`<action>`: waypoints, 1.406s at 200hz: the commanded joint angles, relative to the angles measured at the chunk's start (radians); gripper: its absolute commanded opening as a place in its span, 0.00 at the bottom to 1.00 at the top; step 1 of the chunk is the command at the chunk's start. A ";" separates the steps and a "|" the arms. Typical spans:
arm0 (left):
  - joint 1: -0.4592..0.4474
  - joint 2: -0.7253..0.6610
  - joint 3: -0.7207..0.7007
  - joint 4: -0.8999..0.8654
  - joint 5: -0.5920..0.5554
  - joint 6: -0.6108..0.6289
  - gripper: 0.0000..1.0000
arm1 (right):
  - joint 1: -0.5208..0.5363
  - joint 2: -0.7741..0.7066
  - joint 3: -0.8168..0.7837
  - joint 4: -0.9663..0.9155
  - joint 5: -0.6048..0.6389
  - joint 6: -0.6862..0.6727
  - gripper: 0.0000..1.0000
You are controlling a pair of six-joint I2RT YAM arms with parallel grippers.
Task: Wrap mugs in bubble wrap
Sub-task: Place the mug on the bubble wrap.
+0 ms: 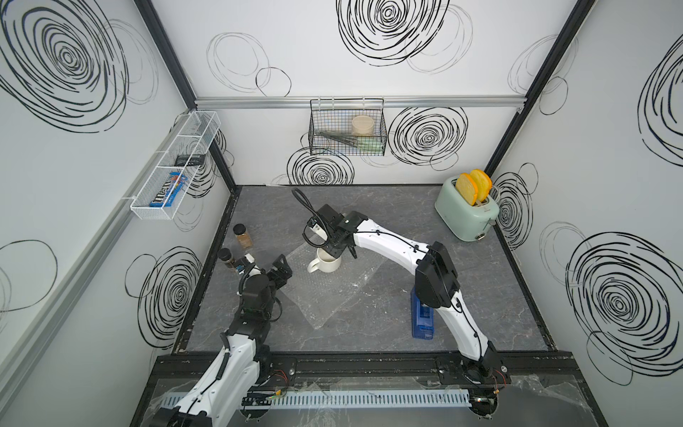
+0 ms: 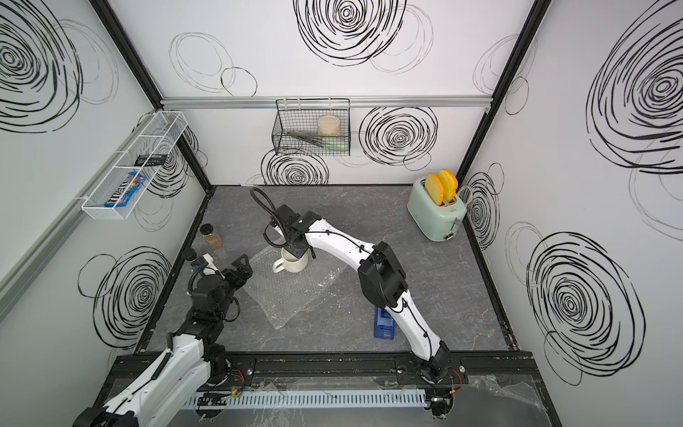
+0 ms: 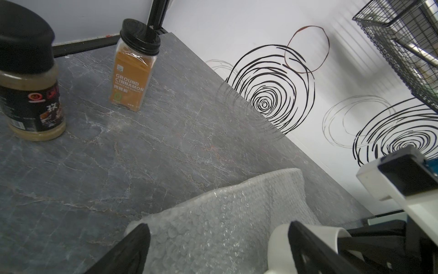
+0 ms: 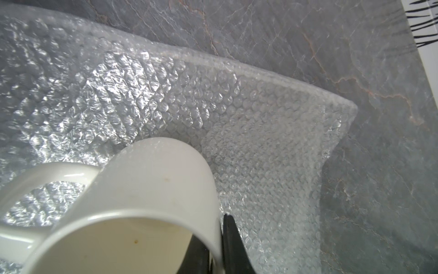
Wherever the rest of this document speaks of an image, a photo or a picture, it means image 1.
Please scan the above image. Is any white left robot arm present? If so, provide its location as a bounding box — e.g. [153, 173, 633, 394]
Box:
[149, 254, 293, 426]

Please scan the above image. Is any beige round container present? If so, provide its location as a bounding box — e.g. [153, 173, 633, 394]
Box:
[351, 115, 375, 136]

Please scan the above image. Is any mint green toaster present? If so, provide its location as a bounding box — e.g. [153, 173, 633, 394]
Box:
[435, 177, 500, 242]

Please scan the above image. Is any yellow toast slice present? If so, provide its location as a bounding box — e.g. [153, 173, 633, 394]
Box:
[470, 169, 493, 203]
[455, 173, 478, 206]

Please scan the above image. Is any black wire wall basket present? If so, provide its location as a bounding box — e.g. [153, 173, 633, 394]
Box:
[308, 97, 389, 157]

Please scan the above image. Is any white slotted cable duct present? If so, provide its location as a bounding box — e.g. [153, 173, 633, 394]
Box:
[159, 389, 473, 411]

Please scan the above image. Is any blue tape dispenser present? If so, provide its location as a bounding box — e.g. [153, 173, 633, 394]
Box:
[411, 289, 435, 341]

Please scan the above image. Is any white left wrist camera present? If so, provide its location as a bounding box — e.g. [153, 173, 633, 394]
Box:
[235, 254, 264, 279]

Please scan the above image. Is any brown spice jar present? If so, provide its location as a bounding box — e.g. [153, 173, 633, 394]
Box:
[232, 223, 254, 250]

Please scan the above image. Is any white ceramic mug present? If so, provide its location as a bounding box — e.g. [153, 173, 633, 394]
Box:
[307, 248, 342, 273]

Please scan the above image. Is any white wire wall shelf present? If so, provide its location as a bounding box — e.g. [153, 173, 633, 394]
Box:
[130, 110, 220, 221]

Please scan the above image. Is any rear yellow toast slice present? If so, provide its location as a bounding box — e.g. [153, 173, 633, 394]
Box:
[470, 169, 493, 203]

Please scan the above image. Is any dark spice jar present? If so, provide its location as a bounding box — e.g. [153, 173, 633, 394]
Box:
[217, 247, 236, 270]

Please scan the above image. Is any green item in basket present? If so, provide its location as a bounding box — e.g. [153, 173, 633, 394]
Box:
[356, 136, 384, 153]

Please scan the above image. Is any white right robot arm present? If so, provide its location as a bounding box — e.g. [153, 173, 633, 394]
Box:
[304, 205, 509, 384]

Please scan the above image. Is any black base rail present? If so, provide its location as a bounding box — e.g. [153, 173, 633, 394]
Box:
[154, 349, 580, 390]

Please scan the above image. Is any clear bubble wrap sheet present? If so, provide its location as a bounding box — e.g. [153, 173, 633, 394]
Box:
[284, 244, 385, 329]

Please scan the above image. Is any small black box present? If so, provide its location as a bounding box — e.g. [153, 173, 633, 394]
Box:
[174, 154, 206, 167]

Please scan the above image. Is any blue candy packet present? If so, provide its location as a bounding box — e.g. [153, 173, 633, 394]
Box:
[149, 172, 187, 208]

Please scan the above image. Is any front yellow toast slice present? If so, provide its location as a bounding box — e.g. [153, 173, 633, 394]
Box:
[455, 173, 478, 206]

